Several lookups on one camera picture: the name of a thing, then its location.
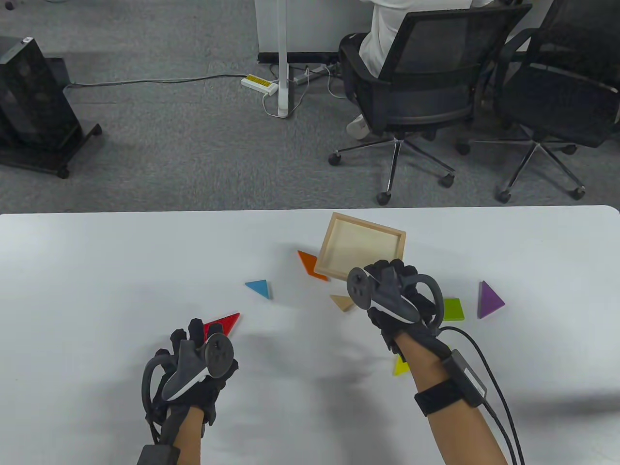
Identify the person's right hand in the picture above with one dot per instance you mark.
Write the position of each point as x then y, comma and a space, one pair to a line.
409, 276

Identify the person's left hand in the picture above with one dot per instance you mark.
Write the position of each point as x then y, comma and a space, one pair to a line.
196, 329

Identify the red triangle tangram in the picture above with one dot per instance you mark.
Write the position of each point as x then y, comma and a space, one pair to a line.
225, 323

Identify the green square tangram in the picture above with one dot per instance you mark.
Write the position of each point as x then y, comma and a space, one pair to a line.
454, 310

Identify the wooden square tray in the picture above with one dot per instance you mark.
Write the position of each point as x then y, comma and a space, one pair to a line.
358, 242

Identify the natural wood triangle tangram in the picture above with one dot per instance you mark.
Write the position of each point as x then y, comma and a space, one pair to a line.
341, 302

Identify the blue triangle tangram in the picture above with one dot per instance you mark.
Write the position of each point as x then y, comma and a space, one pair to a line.
260, 288

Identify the purple triangle tangram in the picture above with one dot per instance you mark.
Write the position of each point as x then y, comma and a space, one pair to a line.
489, 301

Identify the yellow triangle tangram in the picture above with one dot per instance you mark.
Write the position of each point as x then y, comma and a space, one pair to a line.
401, 368

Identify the orange parallelogram tangram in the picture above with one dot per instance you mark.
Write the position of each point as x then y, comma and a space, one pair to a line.
307, 264

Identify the person's right forearm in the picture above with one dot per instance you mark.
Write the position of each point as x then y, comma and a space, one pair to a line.
421, 368

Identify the grey left hand controller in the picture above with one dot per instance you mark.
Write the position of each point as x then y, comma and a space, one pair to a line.
218, 356

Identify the grey hand controller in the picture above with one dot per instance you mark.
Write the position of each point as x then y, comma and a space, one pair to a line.
358, 288
218, 356

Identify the grey right hand controller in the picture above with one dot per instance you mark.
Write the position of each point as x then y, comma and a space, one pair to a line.
358, 288

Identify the black right wrist sensor box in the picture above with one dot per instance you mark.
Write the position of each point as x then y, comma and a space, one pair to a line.
465, 378

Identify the black wrist sensor box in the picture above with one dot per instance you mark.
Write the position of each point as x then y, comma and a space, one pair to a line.
465, 378
157, 456

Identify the black left wrist sensor box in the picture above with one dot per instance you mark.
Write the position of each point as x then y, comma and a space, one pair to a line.
157, 456

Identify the black mesh office chair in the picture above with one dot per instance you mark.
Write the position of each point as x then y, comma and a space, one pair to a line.
436, 101
557, 106

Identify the black wheeled cart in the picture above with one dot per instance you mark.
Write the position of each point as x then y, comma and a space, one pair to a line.
48, 162

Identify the grey power strip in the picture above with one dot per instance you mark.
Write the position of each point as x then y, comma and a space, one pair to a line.
312, 73

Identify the black desk crossbar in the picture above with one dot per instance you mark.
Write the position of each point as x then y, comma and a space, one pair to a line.
310, 57

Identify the white and yellow power strip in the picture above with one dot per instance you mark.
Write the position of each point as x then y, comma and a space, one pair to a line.
259, 83

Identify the white desk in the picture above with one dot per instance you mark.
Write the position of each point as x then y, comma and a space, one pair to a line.
315, 24

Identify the black computer tower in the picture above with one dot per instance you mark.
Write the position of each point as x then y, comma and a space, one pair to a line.
29, 97

